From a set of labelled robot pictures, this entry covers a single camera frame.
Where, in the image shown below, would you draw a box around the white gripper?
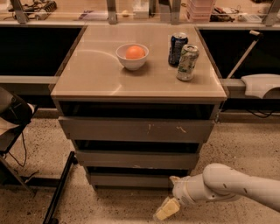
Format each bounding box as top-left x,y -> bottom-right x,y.
153,176 -> 195,221

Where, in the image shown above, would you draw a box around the grey drawer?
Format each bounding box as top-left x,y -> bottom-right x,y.
59,116 -> 214,143
76,150 -> 199,170
85,171 -> 191,190

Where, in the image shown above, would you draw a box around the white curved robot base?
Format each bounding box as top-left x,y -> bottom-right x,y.
241,73 -> 280,99

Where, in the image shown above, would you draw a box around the grey bottom drawer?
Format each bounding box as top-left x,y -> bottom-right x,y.
85,171 -> 191,190

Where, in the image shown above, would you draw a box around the grey drawer cabinet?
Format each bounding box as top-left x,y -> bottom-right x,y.
49,24 -> 228,193

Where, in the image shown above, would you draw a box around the grey top drawer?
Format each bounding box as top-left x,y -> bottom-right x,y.
59,116 -> 214,143

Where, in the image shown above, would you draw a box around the black metal stand leg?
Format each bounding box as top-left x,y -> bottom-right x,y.
42,151 -> 76,224

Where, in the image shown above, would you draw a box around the white bowl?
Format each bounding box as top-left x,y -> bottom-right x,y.
115,44 -> 149,71

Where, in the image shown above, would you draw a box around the green white soda can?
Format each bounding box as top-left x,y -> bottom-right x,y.
177,45 -> 200,81

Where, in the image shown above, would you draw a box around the orange fruit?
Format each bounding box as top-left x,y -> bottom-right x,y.
125,45 -> 145,60

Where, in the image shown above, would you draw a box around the blue soda can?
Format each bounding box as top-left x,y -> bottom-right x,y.
168,32 -> 188,67

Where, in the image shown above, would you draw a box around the black chair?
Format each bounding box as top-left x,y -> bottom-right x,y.
0,87 -> 38,196

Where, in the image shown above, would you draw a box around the white stick with tip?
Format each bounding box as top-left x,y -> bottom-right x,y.
227,30 -> 263,79

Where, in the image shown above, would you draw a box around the pink stacked bins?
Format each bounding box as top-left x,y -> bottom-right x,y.
185,0 -> 216,22

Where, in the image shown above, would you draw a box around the black cable on floor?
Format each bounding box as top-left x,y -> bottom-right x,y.
7,131 -> 28,168

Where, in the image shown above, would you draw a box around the black cables on shelf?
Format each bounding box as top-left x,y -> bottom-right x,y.
7,0 -> 58,21

